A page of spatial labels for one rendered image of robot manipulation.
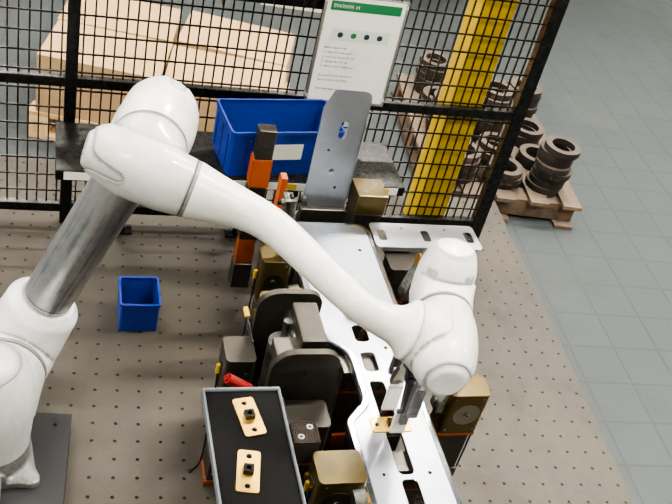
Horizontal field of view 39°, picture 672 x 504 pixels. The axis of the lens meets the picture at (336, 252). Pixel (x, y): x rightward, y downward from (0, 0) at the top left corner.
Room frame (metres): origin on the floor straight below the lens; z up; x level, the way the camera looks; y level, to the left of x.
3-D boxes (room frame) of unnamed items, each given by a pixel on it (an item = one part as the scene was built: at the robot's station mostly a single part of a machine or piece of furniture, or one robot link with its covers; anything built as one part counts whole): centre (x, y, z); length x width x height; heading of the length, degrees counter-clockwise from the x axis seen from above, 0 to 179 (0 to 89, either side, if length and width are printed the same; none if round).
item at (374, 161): (2.10, 0.32, 1.02); 0.90 x 0.22 x 0.03; 112
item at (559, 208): (4.27, -0.56, 0.20); 1.12 x 0.78 x 0.40; 13
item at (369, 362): (1.50, -0.13, 0.84); 0.12 x 0.05 x 0.29; 112
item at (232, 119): (2.14, 0.23, 1.09); 0.30 x 0.17 x 0.13; 119
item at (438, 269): (1.32, -0.20, 1.38); 0.13 x 0.11 x 0.16; 6
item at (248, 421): (1.11, 0.07, 1.17); 0.08 x 0.04 x 0.01; 31
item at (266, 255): (1.70, 0.14, 0.87); 0.10 x 0.07 x 0.35; 112
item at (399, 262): (1.91, -0.19, 0.84); 0.12 x 0.07 x 0.28; 112
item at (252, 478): (1.00, 0.04, 1.17); 0.08 x 0.04 x 0.01; 11
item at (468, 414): (1.46, -0.35, 0.87); 0.12 x 0.07 x 0.35; 112
